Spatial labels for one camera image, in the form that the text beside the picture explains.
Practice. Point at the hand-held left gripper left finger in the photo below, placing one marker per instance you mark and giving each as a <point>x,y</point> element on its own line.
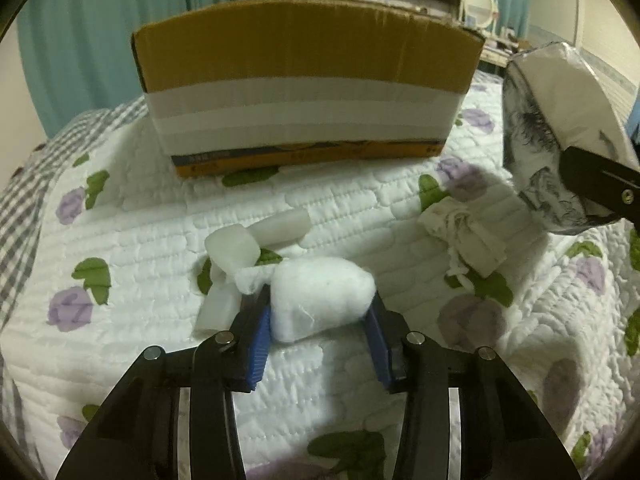
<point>257,346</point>

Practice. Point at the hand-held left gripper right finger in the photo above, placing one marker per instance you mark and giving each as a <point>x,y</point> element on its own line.
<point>381,356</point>

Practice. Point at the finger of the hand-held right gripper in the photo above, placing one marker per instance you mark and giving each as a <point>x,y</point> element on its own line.
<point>600,180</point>

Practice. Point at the white cotton wad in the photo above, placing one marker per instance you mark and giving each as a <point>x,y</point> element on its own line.
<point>320,296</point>

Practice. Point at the black and white tissue pack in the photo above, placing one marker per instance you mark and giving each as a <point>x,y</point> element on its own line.
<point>545,110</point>

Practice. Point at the brown cardboard box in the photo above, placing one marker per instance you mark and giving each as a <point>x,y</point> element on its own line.
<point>305,75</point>

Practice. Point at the translucent white foam piece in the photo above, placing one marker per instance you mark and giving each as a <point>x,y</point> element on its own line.
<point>231,249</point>
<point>217,305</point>
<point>282,227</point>

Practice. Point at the white floral quilt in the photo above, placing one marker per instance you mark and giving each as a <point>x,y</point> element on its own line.
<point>150,240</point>

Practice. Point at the white dressing table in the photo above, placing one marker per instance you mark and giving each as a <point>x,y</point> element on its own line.
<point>500,52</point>

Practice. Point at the white oval mirror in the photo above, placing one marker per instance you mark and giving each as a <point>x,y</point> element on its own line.
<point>479,2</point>

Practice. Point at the grey checked bed sheet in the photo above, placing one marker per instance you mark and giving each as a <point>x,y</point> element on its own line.
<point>30,180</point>

